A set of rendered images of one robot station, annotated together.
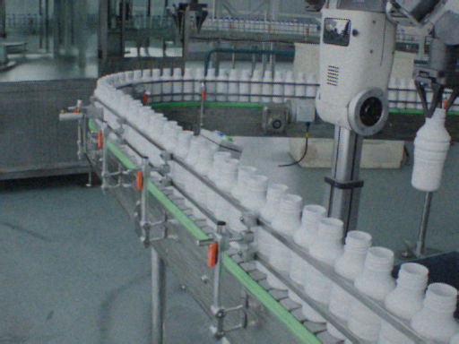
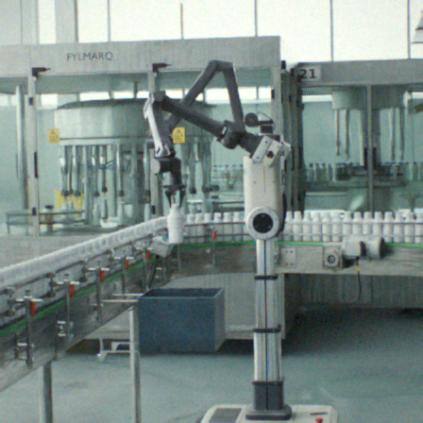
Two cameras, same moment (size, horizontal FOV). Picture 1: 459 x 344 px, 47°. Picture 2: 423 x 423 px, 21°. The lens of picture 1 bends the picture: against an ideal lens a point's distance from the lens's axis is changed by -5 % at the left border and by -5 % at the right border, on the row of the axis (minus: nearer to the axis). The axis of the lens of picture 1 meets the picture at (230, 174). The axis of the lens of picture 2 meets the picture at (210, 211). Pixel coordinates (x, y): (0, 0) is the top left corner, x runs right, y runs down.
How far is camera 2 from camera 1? 4.24 m
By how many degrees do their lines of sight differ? 37
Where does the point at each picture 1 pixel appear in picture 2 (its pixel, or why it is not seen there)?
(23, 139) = not seen: hidden behind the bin
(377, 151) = not seen: outside the picture
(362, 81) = (252, 203)
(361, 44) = (247, 177)
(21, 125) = (191, 281)
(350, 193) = (264, 283)
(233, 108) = (304, 246)
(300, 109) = (346, 244)
